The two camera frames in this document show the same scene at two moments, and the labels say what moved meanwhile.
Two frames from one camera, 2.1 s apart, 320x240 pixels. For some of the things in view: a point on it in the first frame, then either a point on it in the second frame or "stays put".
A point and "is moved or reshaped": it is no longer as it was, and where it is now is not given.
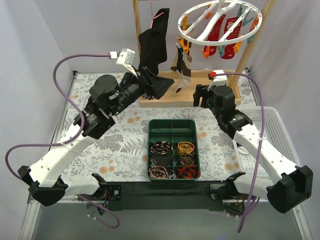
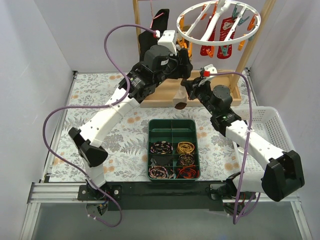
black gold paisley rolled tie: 186,159 stays put
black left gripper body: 145,83 to 184,62
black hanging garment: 152,44 stays put
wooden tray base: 184,98 stays put
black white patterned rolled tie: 161,147 stays put
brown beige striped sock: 184,80 is moved or reshaped
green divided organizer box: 172,154 stays put
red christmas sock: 215,34 to 203,48
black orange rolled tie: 188,172 stays put
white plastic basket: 274,130 stays put
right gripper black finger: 196,97 to 189,84
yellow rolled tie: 185,147 stays put
